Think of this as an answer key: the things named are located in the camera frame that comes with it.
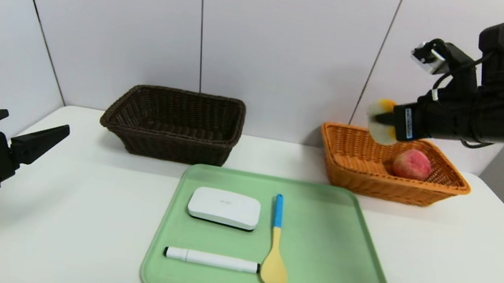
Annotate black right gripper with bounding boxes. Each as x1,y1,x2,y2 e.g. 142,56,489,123
371,83,477,153

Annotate white bun with orange top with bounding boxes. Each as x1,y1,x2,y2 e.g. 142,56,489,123
362,96,405,147

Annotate red peach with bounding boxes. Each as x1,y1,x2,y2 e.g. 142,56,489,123
391,146,436,183

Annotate wooden spoon with blue handle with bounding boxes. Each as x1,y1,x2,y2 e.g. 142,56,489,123
258,193,302,283

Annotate white marker with black caps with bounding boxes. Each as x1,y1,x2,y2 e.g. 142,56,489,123
162,245,262,276

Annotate orange wicker basket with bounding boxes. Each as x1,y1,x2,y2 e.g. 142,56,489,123
311,120,480,215

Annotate dark brown wicker basket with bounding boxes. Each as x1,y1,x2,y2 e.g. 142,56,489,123
95,77,248,172

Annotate light green plastic tray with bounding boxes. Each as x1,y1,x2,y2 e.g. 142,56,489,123
138,156,416,283

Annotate white flat router box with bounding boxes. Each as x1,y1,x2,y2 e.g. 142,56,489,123
184,184,264,233

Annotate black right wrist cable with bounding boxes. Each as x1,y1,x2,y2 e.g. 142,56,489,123
430,42,495,112

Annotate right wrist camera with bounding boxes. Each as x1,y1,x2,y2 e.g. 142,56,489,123
408,35,476,81

